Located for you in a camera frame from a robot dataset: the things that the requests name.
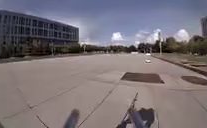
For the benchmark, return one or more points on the verge strip with kerb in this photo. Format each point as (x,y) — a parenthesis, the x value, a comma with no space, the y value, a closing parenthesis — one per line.
(24,59)

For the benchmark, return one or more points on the grey concrete paved ground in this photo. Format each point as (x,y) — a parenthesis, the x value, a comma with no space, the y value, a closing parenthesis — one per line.
(91,76)

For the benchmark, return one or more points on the dark glass office building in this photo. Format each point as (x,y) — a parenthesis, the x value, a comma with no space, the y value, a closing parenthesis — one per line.
(21,28)

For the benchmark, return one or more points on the oval dark manhole cover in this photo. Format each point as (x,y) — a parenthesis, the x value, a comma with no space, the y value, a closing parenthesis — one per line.
(196,80)

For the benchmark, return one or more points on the row of trees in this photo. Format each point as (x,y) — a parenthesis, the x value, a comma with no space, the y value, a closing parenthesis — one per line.
(187,45)
(41,48)

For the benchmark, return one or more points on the white vehicle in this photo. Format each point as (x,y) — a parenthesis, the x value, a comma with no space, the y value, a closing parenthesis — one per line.
(148,61)

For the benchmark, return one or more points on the grass verge with kerb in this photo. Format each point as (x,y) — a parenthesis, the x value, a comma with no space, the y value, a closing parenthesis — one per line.
(191,60)

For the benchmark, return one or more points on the robot's own part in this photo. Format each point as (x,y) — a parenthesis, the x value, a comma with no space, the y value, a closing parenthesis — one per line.
(72,119)
(136,120)

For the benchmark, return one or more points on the rectangular dark manhole cover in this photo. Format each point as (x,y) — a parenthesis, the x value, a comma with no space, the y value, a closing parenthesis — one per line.
(142,77)

